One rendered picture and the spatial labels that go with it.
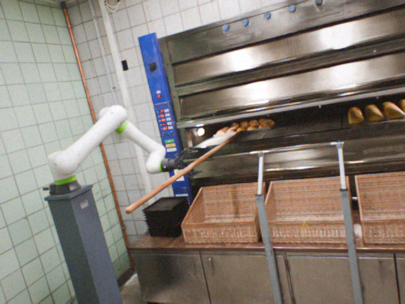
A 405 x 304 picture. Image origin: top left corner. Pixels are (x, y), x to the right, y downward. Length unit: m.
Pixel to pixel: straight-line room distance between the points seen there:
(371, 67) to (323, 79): 0.30
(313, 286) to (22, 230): 1.98
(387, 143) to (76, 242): 2.10
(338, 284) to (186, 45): 1.98
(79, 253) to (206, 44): 1.71
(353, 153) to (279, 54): 0.86
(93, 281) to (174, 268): 0.63
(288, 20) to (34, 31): 1.92
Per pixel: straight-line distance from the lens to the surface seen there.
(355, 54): 2.47
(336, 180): 2.55
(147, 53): 2.85
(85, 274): 2.30
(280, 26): 2.53
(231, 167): 2.69
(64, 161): 1.98
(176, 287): 2.71
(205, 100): 2.68
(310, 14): 2.51
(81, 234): 2.18
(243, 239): 2.34
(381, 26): 2.48
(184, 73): 2.73
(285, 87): 2.50
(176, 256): 2.55
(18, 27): 2.99
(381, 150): 2.54
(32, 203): 2.75
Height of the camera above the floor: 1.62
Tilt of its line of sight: 11 degrees down
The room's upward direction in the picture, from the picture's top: 12 degrees counter-clockwise
